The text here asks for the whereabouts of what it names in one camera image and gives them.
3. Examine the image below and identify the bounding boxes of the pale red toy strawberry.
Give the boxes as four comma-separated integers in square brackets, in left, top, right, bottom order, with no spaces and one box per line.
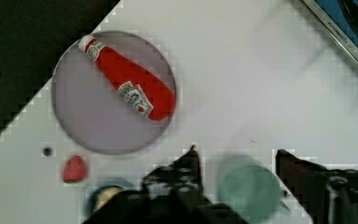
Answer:
[62,156,88,183]

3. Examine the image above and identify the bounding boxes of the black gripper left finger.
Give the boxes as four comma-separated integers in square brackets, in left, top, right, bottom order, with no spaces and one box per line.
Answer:
[142,145,205,213]

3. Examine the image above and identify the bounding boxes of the blue bowl with banana pieces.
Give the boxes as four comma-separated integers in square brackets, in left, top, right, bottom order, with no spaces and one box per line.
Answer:
[85,178,134,217]

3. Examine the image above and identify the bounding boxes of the green metal cup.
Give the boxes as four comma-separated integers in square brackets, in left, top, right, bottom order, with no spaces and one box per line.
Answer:
[217,164,291,224]

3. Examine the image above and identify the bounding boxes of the red ketchup bottle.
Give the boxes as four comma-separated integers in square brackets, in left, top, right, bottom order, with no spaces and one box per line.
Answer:
[78,35,176,121]

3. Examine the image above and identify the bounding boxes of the silver black toaster oven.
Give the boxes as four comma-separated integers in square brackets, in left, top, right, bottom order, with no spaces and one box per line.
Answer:
[298,0,358,68]

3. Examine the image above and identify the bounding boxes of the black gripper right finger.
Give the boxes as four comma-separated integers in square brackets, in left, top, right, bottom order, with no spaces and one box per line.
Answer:
[275,149,358,224]

